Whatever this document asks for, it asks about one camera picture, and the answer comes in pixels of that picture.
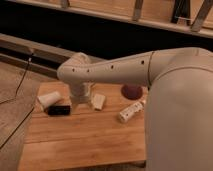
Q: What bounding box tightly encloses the dark red round disc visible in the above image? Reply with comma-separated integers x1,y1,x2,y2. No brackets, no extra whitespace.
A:
121,85,143,100

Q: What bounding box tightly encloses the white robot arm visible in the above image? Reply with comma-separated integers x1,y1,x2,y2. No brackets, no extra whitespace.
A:
57,47,213,171

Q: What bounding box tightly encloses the white paper cup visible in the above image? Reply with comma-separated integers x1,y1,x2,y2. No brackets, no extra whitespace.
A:
37,91,62,109

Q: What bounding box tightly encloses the wooden board table top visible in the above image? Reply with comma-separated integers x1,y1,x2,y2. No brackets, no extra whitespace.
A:
18,84,146,171

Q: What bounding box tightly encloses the black rectangular box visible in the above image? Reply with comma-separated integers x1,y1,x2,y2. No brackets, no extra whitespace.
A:
48,105,71,116

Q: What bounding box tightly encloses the black cable left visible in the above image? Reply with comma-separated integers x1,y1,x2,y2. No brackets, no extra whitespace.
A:
0,49,36,150

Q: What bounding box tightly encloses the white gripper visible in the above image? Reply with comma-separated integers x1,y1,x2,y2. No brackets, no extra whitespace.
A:
69,83,93,104

